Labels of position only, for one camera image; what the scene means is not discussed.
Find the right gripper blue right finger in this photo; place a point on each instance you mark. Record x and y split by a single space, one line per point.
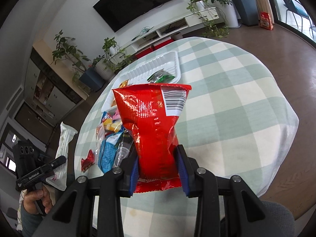
183 175

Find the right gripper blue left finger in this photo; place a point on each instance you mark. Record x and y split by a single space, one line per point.
134 175

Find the pale green snack bag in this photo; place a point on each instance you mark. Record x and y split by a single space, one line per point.
58 179

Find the blue snack bag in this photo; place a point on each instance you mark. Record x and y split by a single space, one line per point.
108 151

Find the small dark red packet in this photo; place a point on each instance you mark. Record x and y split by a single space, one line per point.
88 161

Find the clear orange cat packet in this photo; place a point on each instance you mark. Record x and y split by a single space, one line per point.
100 135

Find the blue cake packet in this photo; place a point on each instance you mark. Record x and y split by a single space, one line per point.
110 124

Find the large red chip bag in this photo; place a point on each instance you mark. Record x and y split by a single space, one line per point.
149 113

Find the orange cartoon snack packet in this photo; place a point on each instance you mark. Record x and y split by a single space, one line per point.
122 84

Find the green topped seed packet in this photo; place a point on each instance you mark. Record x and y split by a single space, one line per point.
161 77

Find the black snack packet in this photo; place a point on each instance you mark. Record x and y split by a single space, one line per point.
125 143

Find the pink wafer packet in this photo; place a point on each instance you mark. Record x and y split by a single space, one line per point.
116 115

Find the person's left hand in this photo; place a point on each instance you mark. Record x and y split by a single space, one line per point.
42 195

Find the green checked tablecloth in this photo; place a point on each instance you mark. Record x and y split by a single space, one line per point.
236 121

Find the tall plant in blue pot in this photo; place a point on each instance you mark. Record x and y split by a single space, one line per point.
84 74

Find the white plastic tray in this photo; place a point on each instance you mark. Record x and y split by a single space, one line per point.
168 62

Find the plant in white ribbed pot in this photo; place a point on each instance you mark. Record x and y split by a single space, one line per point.
102 69

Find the trailing plant on console left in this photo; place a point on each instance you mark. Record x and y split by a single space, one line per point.
115 58

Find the trailing plant on console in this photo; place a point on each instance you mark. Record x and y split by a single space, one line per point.
115 58
202 13

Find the left red storage box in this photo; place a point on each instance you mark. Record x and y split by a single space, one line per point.
144 52

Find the red storage box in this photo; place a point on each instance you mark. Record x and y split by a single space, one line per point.
163 43
144 52

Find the right red storage box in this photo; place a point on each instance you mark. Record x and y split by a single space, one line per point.
163 43

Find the small grey pot under console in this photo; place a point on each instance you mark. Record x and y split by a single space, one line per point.
177 36

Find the white tv console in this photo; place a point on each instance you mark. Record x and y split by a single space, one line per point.
157 33

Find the trailing plant on console right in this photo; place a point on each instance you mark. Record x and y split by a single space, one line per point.
202 13

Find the red bag on floor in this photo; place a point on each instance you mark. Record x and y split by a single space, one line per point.
265 21

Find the plant in tall white pot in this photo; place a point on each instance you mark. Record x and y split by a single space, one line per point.
227 12

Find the large leaf plant blue pot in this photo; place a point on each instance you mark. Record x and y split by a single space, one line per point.
247 12

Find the black balcony chair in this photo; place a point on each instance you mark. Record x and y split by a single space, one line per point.
295 7

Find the black wall television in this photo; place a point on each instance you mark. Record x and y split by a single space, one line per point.
119 13

